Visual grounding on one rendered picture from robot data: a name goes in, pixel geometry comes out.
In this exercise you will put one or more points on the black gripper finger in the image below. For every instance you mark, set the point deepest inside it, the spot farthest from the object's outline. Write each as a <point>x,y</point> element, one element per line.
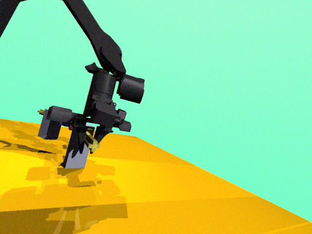
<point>101,133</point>
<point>81,131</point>

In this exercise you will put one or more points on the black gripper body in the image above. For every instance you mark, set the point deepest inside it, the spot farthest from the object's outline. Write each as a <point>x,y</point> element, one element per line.
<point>61,114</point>

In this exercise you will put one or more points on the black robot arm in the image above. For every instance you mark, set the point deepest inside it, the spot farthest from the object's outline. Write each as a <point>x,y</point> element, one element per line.
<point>109,55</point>

